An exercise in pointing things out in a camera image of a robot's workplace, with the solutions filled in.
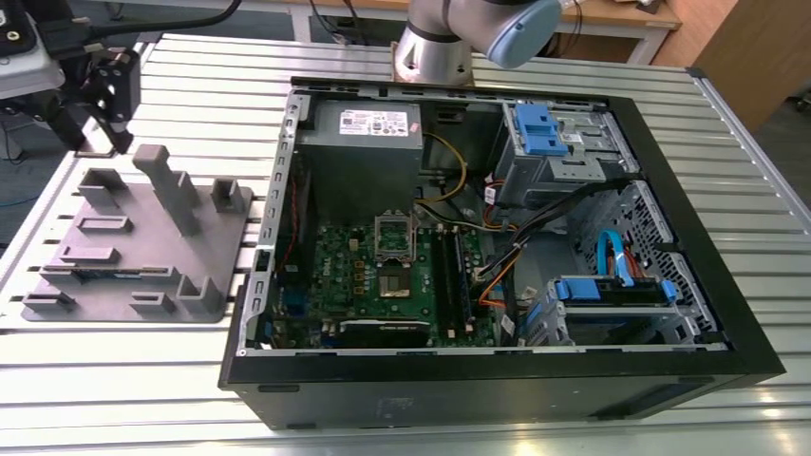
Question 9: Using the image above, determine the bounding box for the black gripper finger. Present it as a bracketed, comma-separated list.
[54, 106, 88, 152]
[88, 61, 142, 154]

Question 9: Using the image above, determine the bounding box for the metal socket cover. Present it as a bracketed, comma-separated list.
[371, 208, 420, 263]

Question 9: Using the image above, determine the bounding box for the wire locking lever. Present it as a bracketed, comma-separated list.
[411, 208, 424, 270]

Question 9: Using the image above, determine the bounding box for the CPU socket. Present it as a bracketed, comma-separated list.
[376, 265, 418, 301]

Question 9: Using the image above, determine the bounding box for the blue RAM stick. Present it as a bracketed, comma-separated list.
[40, 268, 170, 281]

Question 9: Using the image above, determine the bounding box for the grey parts rack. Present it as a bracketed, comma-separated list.
[19, 143, 256, 325]

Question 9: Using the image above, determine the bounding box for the white power supply label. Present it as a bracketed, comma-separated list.
[339, 109, 411, 137]

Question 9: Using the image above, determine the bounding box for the grey power supply unit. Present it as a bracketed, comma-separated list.
[295, 100, 424, 218]

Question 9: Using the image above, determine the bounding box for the green motherboard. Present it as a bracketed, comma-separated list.
[271, 222, 502, 351]

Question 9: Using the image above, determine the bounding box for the black graphics card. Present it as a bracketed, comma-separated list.
[338, 316, 431, 349]

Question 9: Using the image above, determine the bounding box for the black RAM slot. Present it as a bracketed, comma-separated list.
[432, 225, 448, 337]
[450, 225, 467, 333]
[442, 225, 458, 336]

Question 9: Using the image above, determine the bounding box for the blue drive bay latch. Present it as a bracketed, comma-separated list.
[515, 103, 570, 157]

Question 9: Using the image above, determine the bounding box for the silver drive bay cage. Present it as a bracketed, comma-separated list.
[494, 100, 640, 210]

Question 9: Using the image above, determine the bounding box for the black PC case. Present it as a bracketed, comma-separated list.
[216, 74, 788, 432]

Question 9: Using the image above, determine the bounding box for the wooden desk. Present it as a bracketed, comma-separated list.
[554, 0, 684, 66]

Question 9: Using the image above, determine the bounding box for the hard disk in blue carrier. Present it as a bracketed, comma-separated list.
[552, 277, 675, 306]

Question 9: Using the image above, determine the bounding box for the silver disk bay cage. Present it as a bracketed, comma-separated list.
[543, 274, 724, 349]

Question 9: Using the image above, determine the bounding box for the wooden cabinet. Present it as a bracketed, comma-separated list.
[651, 0, 811, 137]

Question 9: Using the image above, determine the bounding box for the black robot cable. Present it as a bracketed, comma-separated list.
[37, 0, 246, 59]

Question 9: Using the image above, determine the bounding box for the black cable metal plug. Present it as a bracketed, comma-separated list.
[308, 0, 358, 47]

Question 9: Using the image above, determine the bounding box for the thin red wire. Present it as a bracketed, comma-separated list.
[280, 173, 300, 268]

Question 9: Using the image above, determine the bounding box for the yellow wire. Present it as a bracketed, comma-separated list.
[418, 132, 470, 205]

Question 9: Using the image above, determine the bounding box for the orange wire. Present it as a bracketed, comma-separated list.
[478, 265, 519, 313]

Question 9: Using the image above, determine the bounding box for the black cable bundle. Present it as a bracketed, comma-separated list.
[478, 179, 639, 279]

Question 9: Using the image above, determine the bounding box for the blue plastic bay rail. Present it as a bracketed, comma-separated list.
[516, 302, 547, 347]

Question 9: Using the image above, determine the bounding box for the blue wire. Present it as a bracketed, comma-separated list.
[595, 227, 638, 289]

